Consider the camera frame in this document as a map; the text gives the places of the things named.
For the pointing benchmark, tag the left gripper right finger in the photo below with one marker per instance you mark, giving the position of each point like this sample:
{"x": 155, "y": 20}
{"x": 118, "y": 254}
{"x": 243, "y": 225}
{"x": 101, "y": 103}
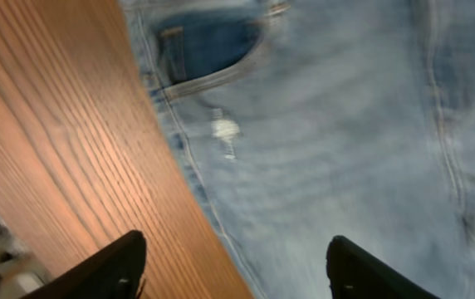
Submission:
{"x": 357, "y": 274}

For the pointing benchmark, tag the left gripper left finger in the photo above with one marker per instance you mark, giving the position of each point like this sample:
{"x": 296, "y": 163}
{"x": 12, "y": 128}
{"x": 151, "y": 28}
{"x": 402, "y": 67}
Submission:
{"x": 115, "y": 272}

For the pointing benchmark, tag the light blue denim jeans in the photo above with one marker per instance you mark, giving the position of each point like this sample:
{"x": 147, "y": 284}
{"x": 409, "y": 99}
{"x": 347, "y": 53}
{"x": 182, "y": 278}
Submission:
{"x": 296, "y": 121}

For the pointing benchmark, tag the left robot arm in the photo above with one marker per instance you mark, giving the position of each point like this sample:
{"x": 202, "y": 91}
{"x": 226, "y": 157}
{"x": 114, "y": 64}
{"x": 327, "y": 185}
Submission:
{"x": 20, "y": 272}

